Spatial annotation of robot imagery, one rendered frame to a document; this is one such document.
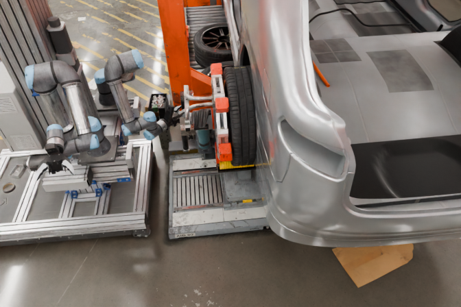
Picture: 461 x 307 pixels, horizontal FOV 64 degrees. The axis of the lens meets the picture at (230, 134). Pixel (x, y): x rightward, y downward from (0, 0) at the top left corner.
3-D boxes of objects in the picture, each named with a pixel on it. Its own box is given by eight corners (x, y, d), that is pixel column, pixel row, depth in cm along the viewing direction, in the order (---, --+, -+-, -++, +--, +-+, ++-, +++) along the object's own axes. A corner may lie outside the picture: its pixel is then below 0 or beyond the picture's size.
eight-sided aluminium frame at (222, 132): (229, 175, 246) (228, 113, 208) (219, 175, 245) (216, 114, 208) (221, 120, 285) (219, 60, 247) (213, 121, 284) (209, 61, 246)
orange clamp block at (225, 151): (230, 150, 230) (232, 160, 223) (218, 151, 229) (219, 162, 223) (230, 142, 225) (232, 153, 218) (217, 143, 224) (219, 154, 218)
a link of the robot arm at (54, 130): (66, 133, 191) (60, 120, 185) (66, 147, 184) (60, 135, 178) (49, 136, 189) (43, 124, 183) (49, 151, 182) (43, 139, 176)
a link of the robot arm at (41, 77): (84, 145, 219) (52, 68, 181) (57, 152, 216) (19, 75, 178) (83, 132, 227) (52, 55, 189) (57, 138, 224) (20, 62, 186)
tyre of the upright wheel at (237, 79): (276, 119, 202) (257, 43, 242) (233, 123, 200) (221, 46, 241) (266, 181, 254) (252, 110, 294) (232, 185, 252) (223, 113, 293)
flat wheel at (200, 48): (184, 50, 417) (182, 31, 400) (235, 35, 439) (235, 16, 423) (211, 80, 375) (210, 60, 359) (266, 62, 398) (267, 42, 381)
